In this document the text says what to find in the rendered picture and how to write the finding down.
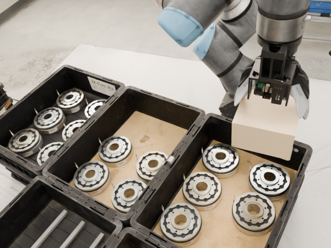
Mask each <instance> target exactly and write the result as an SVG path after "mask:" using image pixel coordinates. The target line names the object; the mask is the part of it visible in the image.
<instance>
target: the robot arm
mask: <svg viewBox="0 0 331 248"><path fill-rule="evenodd" d="M151 1H152V2H153V3H154V4H155V5H156V6H157V7H158V8H159V9H160V10H161V11H162V13H161V14H160V16H159V17H158V24H159V25H160V26H161V28H162V29H163V30H164V31H165V32H166V33H167V34H168V35H169V36H170V37H171V38H172V39H173V40H174V41H175V42H176V43H177V44H179V45H180V46H181V47H188V46H190V45H191V44H192V43H193V42H194V41H195V40H196V41H195V43H194V46H193V52H194V53H195V55H196V56H197V57H198V58H199V60H200V61H202V62H203V63H204V64H205V65H206V66H207V67H208V68H209V69H210V70H211V71H212V72H213V73H214V74H215V75H216V76H217V77H218V78H219V79H220V81H221V83H222V85H223V87H224V89H225V91H226V93H227V94H228V95H229V96H230V97H234V105H235V106H237V105H238V104H239V103H240V101H241V100H242V99H243V97H245V96H246V95H247V99H249V98H250V95H251V92H252V90H253V89H254V95H256V96H262V98H264V99H269V100H270V98H271V103H272V104H278V105H281V103H282V100H284V101H286V104H285V106H287V104H288V100H289V96H292V97H293V98H294V100H295V103H296V111H297V115H298V117H299V118H300V119H301V118H302V117H303V118H304V120H306V119H307V117H308V114H309V108H310V89H309V79H308V76H307V74H306V73H305V72H304V71H303V70H302V68H301V66H300V64H299V62H298V61H297V60H296V59H295V56H293V55H294V54H295V53H296V52H297V49H298V46H299V45H300V43H301V40H302V35H303V33H304V30H305V25H306V22H310V21H311V19H312V16H311V15H307V14H308V11H309V7H310V2H311V0H151ZM218 17H220V20H219V21H218V22H217V24H215V23H213V22H214V21H215V20H216V19H217V18H218ZM255 33H257V42H258V44H259V45H260V46H261V47H262V52H261V55H259V56H257V57H256V59H254V60H252V59H251V58H249V57H247V56H245V55H243V54H242V53H241V51H240V50H239V49H240V48H241V47H242V46H243V45H244V44H245V43H246V42H247V41H248V40H249V39H250V38H251V37H252V36H253V35H254V34H255Z"/></svg>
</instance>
